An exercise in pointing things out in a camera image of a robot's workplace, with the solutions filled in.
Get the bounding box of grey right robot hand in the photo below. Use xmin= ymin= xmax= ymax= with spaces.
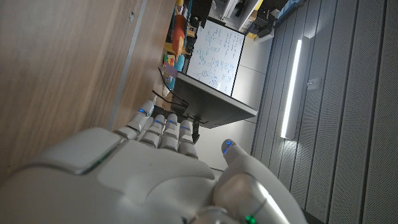
xmin=0 ymin=100 xmax=308 ymax=224

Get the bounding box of black computer monitor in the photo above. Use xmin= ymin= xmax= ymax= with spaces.
xmin=172 ymin=72 xmax=259 ymax=129

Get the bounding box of whiteboard with writing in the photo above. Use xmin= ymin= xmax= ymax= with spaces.
xmin=185 ymin=19 xmax=246 ymax=96

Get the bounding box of long ceiling light strip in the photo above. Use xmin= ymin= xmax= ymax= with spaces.
xmin=280 ymin=39 xmax=303 ymax=140

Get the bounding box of black monitor cable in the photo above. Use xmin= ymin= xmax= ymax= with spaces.
xmin=151 ymin=90 xmax=189 ymax=108

